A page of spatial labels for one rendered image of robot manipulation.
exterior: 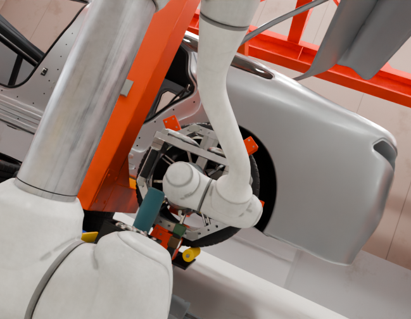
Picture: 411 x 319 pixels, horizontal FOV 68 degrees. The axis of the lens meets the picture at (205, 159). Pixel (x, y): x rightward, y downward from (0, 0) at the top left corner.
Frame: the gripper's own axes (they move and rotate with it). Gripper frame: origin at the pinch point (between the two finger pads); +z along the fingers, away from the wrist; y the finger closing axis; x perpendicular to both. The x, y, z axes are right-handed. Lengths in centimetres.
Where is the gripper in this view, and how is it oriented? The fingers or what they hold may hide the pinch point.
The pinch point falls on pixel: (181, 211)
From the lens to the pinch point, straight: 120.5
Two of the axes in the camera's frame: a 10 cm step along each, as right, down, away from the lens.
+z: -0.7, 4.0, 9.1
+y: -9.2, -3.8, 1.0
